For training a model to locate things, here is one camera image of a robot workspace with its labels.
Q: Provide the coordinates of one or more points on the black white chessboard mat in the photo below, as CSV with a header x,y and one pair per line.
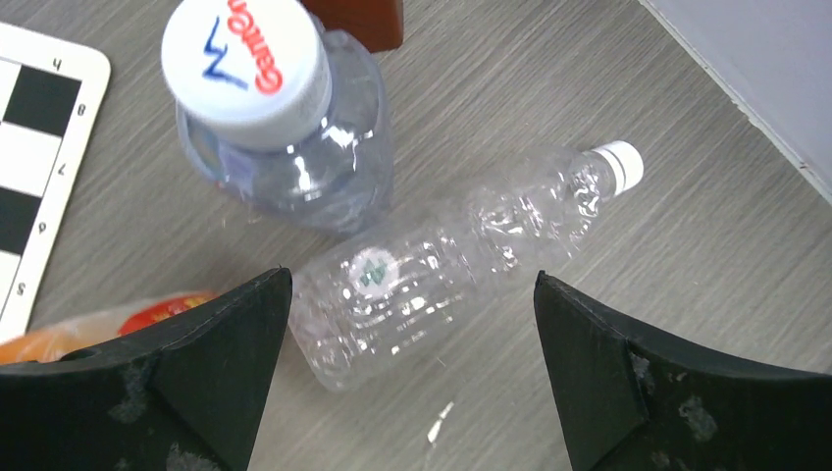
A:
x,y
51,93

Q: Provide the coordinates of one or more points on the orange crushed plastic bottle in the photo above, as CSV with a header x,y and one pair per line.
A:
x,y
53,342

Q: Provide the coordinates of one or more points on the white green bottle cap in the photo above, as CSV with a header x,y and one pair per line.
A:
x,y
373,272

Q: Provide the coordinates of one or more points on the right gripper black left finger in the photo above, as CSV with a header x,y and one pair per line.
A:
x,y
187,393

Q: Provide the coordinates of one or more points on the clear plastic bottle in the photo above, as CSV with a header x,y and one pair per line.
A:
x,y
480,239

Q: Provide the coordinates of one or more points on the upright bottle white red cap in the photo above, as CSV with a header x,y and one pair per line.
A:
x,y
275,110

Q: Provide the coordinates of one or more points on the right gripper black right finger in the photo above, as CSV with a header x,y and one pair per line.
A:
x,y
630,396

